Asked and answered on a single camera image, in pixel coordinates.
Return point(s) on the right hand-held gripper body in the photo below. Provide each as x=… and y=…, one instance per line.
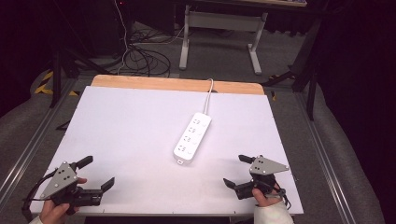
x=264, y=166

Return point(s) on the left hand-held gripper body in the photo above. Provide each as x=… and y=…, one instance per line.
x=63, y=179

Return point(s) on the white power strip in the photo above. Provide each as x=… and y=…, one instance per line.
x=192, y=138

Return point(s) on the person's right hand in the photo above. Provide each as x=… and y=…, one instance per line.
x=266, y=200

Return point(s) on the person's left hand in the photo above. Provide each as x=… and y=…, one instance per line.
x=53, y=214

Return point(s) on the white table cover board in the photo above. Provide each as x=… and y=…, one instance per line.
x=130, y=140

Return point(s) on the yellow black floor tape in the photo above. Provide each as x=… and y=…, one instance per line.
x=46, y=84

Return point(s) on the black metal stand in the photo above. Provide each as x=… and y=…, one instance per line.
x=306, y=68
x=57, y=74

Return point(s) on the grey metal floor rail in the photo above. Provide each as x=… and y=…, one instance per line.
x=327, y=161
x=34, y=137

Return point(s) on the white metal desk frame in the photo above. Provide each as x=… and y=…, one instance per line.
x=222, y=20

